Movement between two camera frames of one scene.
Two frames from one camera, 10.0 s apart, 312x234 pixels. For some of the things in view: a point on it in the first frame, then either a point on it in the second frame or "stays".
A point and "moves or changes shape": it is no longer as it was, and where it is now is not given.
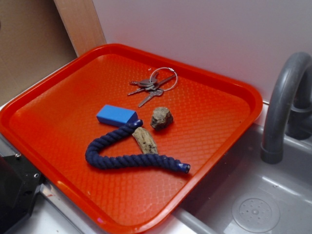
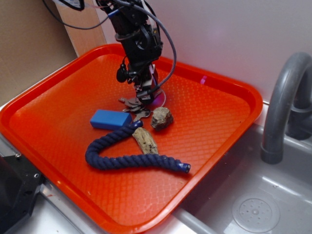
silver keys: [151, 86] moves or changes shape
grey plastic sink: [249, 195] stays
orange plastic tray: [129, 141] stays
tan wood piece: [146, 141] stays
